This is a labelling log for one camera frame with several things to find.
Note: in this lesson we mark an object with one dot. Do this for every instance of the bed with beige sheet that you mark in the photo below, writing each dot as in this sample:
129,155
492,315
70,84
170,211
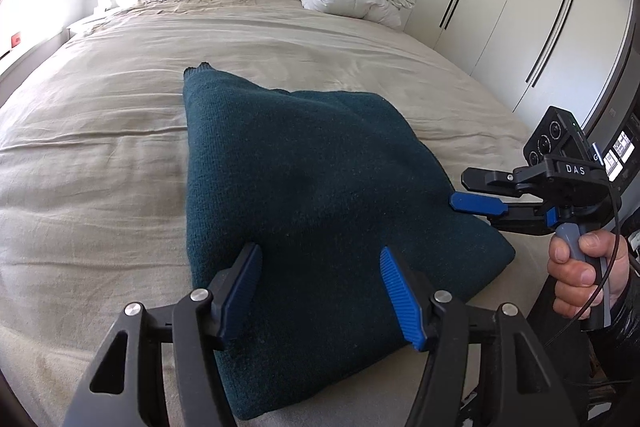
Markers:
100,132

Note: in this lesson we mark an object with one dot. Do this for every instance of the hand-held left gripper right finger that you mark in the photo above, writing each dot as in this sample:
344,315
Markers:
400,297

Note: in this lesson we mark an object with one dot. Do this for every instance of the person's right forearm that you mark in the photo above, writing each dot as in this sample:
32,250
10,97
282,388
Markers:
620,337

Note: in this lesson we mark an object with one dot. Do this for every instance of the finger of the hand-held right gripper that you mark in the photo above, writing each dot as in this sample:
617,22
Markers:
477,203
500,179

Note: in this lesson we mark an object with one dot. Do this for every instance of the person's right hand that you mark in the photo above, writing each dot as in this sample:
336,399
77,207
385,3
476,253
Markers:
570,279

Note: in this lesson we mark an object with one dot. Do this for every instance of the small red object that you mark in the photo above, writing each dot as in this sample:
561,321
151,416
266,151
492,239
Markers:
16,38

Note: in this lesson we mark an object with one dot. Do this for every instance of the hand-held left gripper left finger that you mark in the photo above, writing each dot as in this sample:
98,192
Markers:
240,292

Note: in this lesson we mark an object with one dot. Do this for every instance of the dark teal knit sweater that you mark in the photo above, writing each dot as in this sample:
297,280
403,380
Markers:
300,182

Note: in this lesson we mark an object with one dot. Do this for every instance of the grey appliance with display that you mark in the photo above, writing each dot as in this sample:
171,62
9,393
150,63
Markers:
625,107

